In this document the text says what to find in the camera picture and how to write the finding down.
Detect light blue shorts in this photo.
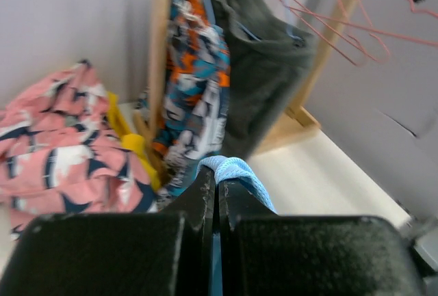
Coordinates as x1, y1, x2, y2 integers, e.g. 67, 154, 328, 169
196, 155, 276, 295

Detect yellow shorts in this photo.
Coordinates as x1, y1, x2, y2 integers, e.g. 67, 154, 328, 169
107, 92, 161, 191

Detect multicolour patterned shorts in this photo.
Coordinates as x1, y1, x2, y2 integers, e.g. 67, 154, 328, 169
151, 0, 231, 208

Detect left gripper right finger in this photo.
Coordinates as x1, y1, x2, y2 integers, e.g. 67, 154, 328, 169
218, 180, 424, 295

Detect grey shorts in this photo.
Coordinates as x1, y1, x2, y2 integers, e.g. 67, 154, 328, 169
211, 0, 315, 159

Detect blue hanger of grey shorts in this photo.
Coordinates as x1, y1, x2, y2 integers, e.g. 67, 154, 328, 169
205, 0, 305, 47

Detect pink shark print shorts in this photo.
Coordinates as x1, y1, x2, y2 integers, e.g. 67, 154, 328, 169
1, 60, 157, 240

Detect wooden clothes rack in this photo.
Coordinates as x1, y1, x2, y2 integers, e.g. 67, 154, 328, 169
133, 0, 365, 187

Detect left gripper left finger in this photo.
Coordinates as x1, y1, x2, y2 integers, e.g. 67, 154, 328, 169
1, 168, 216, 295

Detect pink hanger of blue shorts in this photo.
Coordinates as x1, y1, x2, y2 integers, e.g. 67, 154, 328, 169
278, 0, 391, 66

